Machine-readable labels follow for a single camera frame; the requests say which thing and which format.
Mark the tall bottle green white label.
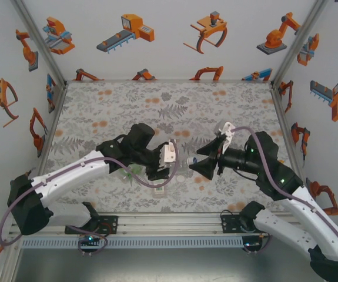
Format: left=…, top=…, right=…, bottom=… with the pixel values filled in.
left=152, top=180, right=167, bottom=197

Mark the squat green label bottle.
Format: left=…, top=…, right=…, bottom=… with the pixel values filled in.
left=118, top=164, right=146, bottom=184

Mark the clear plastic bottle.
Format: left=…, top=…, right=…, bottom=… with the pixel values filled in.
left=173, top=152, right=190, bottom=171

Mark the floral patterned table mat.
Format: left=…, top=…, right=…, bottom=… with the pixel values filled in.
left=38, top=81, right=302, bottom=214

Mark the aluminium frame rail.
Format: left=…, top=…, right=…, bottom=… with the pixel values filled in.
left=269, top=82, right=304, bottom=180
left=65, top=78, right=274, bottom=85
left=29, top=82, right=69, bottom=189

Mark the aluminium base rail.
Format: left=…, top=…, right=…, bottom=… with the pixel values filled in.
left=9, top=211, right=302, bottom=236

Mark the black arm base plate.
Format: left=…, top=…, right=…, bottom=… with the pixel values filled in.
left=97, top=215, right=119, bottom=236
left=220, top=211, right=243, bottom=234

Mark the grey slotted cable duct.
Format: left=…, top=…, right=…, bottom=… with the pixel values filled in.
left=21, top=236, right=243, bottom=250

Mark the aluminium frame post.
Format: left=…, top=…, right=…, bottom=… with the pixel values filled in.
left=270, top=0, right=330, bottom=88
left=9, top=0, right=68, bottom=88
left=0, top=248, right=22, bottom=282

